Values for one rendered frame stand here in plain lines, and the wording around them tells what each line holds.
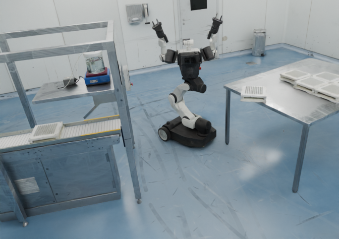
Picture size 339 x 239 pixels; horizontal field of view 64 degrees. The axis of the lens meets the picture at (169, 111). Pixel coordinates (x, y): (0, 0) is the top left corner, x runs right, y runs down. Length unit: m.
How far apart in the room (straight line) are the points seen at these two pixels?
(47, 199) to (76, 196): 0.27
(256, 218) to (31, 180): 2.08
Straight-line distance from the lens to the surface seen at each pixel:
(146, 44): 6.17
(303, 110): 2.74
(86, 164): 2.66
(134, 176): 2.61
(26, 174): 2.81
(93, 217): 2.88
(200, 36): 6.56
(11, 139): 2.80
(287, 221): 2.77
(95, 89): 2.22
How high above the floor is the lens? 2.04
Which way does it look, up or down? 28 degrees down
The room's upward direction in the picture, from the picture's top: 5 degrees counter-clockwise
